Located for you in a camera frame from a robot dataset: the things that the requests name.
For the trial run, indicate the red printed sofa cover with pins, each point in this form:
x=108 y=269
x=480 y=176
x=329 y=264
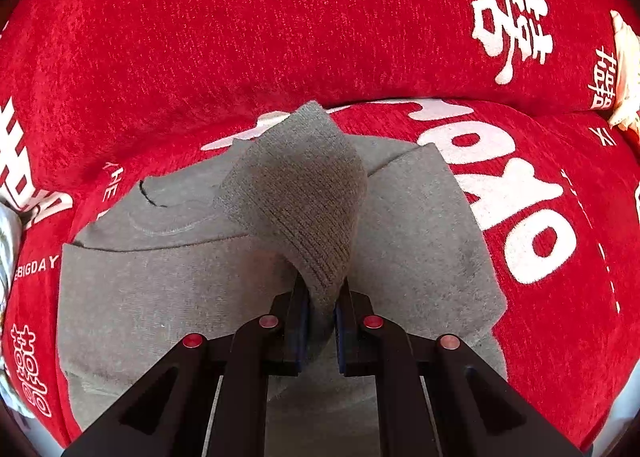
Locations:
x=250 y=37

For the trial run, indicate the grey knit sweater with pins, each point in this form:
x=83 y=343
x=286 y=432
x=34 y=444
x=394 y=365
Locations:
x=150 y=297

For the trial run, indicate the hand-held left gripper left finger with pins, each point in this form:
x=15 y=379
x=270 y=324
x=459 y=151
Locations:
x=302 y=332

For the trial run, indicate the cream cloth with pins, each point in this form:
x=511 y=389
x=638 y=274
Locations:
x=626 y=67

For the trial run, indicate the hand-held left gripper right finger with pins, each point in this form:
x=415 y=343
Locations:
x=342 y=337

